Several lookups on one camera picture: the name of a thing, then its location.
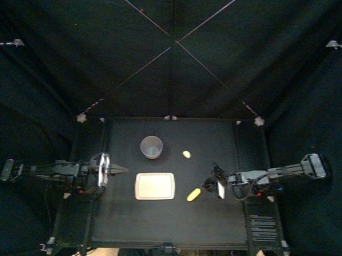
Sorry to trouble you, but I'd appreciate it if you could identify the yellow toy corn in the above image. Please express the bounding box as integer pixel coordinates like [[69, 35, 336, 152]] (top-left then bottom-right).
[[185, 187, 203, 203]]

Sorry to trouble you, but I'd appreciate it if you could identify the square pink plate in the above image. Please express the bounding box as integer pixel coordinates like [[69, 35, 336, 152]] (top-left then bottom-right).
[[133, 172, 176, 201]]

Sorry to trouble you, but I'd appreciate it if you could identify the clear plastic cup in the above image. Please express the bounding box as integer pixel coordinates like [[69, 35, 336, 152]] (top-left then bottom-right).
[[139, 135, 164, 160]]

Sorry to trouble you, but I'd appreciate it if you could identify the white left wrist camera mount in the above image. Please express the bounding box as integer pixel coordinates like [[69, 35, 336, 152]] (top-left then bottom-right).
[[96, 152, 112, 188]]

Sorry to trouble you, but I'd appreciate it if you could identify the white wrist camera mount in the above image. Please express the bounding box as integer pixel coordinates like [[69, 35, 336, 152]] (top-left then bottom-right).
[[96, 152, 112, 188], [216, 180, 227, 200]]

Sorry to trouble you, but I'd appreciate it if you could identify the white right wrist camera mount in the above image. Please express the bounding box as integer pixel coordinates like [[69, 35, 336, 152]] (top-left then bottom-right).
[[216, 180, 227, 200]]

